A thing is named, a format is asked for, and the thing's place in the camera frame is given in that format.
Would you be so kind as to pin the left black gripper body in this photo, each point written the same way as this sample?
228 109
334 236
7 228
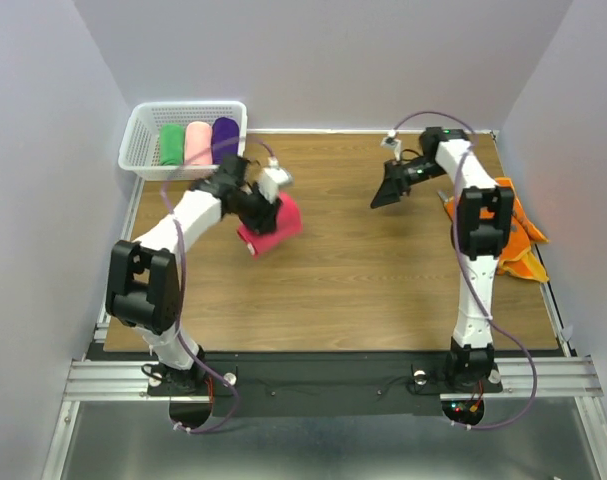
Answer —
253 208

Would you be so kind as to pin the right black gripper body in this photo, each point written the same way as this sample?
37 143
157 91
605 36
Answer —
417 170

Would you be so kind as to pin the pink microfiber towel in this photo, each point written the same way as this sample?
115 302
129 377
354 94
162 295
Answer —
284 223

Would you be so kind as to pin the orange towel with blue spots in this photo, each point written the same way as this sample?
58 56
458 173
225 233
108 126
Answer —
517 258

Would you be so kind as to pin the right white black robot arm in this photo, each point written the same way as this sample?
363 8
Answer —
481 228

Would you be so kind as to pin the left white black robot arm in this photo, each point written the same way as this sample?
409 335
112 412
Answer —
147 276

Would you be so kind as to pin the purple rolled towel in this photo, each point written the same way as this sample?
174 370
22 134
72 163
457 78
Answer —
225 139

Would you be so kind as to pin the light pink rolled towel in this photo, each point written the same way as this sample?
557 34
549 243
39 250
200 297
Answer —
197 144

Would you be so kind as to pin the green rolled towel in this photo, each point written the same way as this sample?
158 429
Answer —
171 145

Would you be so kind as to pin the white plastic basket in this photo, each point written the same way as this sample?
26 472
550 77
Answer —
139 150

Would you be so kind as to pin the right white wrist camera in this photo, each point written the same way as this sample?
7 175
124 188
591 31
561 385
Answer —
392 142

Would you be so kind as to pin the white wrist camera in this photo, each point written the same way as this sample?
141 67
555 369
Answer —
272 179
392 142

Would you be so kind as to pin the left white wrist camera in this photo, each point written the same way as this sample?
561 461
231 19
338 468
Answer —
272 179

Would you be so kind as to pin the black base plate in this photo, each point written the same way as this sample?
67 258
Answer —
257 403

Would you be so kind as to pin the aluminium frame rail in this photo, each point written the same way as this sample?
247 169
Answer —
514 377

